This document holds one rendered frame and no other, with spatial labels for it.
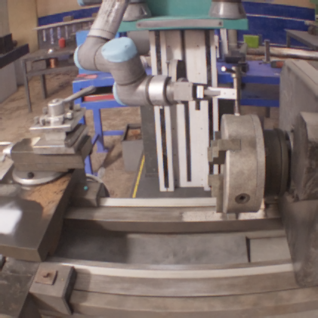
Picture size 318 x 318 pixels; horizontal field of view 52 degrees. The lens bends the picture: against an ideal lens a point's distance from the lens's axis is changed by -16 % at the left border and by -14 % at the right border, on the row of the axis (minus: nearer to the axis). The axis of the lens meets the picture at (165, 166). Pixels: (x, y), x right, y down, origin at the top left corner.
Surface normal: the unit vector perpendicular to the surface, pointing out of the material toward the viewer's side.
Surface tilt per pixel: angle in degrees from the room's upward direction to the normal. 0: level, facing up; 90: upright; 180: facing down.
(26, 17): 90
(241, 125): 16
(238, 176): 72
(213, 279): 0
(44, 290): 0
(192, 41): 90
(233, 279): 0
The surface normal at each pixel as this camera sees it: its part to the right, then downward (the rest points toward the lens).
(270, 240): -0.05, -0.87
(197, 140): -0.07, 0.50
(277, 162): -0.09, 0.00
